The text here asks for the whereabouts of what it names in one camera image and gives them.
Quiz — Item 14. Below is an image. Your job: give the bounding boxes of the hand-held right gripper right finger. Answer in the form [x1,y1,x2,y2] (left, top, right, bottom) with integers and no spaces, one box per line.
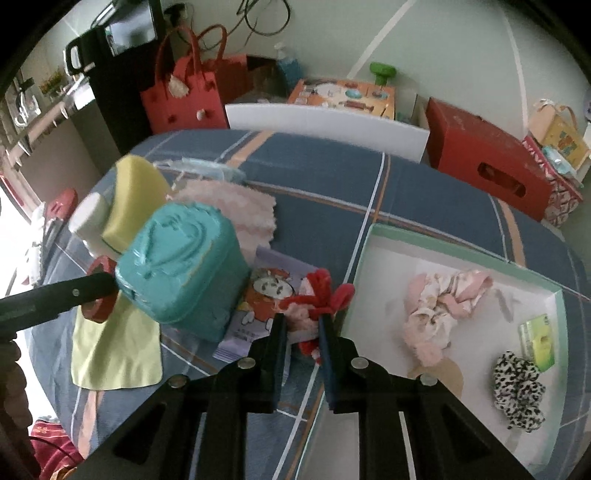
[318,316,532,480]

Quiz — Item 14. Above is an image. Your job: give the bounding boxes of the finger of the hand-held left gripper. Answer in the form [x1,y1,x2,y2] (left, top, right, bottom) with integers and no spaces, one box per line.
[0,272,119,331]

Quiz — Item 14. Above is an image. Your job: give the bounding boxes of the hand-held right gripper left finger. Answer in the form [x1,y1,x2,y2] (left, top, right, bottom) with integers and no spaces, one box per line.
[81,313,289,480]

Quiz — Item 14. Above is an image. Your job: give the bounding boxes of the red tape roll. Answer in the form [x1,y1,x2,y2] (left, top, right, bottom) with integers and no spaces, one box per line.
[82,258,122,321]

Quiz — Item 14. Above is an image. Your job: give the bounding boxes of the red plush toy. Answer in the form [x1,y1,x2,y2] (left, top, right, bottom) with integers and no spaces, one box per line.
[281,268,356,365]

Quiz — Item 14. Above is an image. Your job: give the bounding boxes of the yellow-green cloth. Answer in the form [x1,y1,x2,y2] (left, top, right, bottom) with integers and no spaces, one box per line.
[71,295,163,391]

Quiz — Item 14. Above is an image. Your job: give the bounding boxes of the pink scrunchie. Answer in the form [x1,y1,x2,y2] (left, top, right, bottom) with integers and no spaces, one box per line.
[402,270,494,366]

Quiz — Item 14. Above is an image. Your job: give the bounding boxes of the beige round puff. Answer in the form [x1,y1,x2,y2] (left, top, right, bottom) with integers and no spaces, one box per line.
[409,357,465,400]

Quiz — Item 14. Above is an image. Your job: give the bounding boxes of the yellow sponge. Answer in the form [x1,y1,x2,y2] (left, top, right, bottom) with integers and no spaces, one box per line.
[102,154,169,254]

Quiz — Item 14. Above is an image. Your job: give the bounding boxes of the pink fluffy cloth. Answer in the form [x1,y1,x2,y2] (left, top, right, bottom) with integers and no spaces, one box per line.
[173,181,278,259]

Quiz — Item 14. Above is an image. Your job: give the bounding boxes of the shallow teal cardboard tray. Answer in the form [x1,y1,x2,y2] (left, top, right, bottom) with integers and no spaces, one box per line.
[295,223,566,480]

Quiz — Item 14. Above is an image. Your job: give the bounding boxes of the leopard print scrunchie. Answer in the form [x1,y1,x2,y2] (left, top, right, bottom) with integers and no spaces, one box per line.
[492,351,546,432]

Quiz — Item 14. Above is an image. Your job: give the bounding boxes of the light blue face mask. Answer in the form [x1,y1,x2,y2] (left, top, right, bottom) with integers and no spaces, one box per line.
[152,157,247,185]

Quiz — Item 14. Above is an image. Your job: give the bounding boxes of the green tissue pack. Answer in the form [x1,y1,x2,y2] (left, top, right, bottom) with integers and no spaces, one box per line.
[519,314,555,370]

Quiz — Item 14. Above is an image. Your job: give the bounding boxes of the person's left forearm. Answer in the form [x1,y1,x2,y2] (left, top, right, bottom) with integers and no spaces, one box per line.
[0,339,40,480]

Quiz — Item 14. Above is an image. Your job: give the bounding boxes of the cartoon print snack packet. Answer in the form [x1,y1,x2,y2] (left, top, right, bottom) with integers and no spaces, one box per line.
[213,246,319,363]

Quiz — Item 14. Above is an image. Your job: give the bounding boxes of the white bottle green label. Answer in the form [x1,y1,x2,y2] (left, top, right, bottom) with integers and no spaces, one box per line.
[69,193,121,259]

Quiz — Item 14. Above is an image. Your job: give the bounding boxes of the wooden counter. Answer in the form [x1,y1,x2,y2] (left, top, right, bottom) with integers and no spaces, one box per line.
[0,78,100,185]

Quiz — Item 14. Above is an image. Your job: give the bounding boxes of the black cabinet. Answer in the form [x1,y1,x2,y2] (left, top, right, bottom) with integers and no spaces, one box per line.
[88,60,162,153]

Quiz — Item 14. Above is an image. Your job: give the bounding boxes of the red felt tote bag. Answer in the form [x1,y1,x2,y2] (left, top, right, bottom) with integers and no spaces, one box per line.
[141,25,230,136]

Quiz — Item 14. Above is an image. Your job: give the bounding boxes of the white chair back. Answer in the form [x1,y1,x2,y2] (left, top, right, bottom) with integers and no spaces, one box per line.
[225,102,430,163]

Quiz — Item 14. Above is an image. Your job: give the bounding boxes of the black kettle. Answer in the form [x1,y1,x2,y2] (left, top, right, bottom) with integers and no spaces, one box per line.
[65,30,100,77]

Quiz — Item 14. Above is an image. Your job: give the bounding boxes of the red cardboard box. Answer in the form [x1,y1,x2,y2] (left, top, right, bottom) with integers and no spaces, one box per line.
[425,97,559,222]

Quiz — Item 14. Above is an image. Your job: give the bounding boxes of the orange toy box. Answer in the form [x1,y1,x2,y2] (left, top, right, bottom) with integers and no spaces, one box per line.
[287,78,397,121]

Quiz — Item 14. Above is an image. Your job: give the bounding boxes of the black monitor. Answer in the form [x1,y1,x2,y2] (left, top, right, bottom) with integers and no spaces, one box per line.
[90,0,164,56]

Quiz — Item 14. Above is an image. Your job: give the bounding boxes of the red patterned gift box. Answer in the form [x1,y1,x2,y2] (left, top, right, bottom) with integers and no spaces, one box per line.
[522,134,583,229]

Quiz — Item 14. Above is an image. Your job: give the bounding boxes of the blue pump bottle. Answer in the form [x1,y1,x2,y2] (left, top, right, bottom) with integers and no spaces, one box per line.
[273,42,305,90]

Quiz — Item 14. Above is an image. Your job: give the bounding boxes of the green toy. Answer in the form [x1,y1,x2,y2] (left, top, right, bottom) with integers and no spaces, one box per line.
[369,61,398,88]

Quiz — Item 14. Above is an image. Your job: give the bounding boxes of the light blue packet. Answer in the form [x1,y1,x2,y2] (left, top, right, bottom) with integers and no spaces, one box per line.
[541,145,578,176]

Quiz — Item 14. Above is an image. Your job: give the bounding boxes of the beige gift bag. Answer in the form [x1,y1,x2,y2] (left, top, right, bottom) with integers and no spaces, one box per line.
[527,98,591,169]

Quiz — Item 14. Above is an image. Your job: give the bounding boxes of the black cables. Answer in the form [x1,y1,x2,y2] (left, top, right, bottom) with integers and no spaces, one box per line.
[238,0,291,35]

